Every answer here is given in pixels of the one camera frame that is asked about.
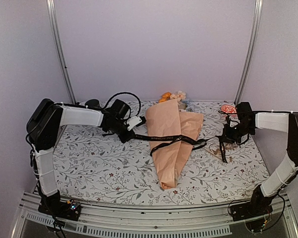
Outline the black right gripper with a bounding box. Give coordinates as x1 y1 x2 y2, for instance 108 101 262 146
220 122 255 144

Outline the red patterned small dish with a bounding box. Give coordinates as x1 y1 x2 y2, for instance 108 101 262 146
220 104 237 115

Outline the peach wrapping paper sheet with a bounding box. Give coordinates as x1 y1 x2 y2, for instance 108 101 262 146
146 100 204 190

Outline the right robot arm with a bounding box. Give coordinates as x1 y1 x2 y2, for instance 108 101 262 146
219 102 298 216

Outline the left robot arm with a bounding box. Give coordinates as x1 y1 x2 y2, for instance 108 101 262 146
25 95 146 215

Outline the orange fake flower stem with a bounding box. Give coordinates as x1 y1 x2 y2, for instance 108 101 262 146
158 91 186 103

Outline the tan ribbon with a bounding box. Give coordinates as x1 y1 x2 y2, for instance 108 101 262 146
205 145 238 159

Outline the black printed ribbon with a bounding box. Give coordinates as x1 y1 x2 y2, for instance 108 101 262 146
134 134 227 163

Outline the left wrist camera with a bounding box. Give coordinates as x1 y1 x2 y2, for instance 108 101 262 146
127 116 146 131

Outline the dark grey mug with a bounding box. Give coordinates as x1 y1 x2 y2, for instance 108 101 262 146
85 99 100 108

